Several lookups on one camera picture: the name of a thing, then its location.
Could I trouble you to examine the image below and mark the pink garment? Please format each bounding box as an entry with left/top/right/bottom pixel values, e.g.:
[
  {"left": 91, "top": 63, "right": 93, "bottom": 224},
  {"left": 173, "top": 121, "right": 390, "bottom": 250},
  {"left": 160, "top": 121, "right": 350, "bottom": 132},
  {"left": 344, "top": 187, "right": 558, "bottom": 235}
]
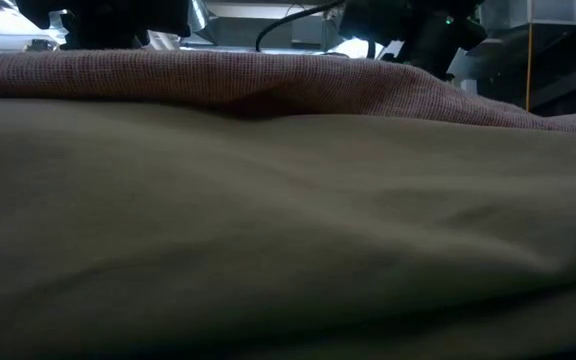
[{"left": 0, "top": 48, "right": 576, "bottom": 136}]

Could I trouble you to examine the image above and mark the beige shirt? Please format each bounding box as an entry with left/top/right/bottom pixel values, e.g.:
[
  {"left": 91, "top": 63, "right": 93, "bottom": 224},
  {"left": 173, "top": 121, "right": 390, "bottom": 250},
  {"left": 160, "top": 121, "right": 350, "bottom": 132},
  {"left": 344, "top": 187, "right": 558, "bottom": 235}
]
[{"left": 0, "top": 96, "right": 576, "bottom": 360}]

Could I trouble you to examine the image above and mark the grey ceiling beam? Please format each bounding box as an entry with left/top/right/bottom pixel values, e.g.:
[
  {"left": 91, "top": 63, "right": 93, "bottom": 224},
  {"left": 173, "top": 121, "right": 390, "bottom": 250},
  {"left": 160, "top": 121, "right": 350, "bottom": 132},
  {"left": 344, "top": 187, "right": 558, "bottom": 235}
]
[{"left": 190, "top": 0, "right": 343, "bottom": 52}]

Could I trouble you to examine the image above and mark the white ceiling panel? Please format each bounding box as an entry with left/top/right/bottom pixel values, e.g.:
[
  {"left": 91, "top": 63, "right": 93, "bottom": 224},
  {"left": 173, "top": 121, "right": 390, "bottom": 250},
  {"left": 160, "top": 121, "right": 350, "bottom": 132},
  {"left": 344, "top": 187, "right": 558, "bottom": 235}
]
[{"left": 482, "top": 0, "right": 576, "bottom": 31}]

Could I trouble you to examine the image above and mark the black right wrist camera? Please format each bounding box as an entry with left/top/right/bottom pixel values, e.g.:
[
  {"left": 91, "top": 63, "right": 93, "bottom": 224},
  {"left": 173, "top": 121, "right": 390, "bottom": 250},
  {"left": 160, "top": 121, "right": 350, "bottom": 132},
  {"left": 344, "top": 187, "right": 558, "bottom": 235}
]
[{"left": 407, "top": 14, "right": 489, "bottom": 82}]

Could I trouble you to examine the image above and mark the black camera cable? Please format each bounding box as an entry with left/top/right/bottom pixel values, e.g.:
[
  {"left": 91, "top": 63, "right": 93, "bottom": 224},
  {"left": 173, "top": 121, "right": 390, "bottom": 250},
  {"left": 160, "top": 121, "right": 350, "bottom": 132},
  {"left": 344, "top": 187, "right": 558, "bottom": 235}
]
[{"left": 254, "top": 0, "right": 345, "bottom": 53}]

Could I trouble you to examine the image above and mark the yellow extension cord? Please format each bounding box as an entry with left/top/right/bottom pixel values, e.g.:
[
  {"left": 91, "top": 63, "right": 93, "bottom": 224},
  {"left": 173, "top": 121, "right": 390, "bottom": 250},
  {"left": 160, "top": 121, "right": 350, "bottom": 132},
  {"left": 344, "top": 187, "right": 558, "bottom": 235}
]
[{"left": 525, "top": 22, "right": 534, "bottom": 112}]

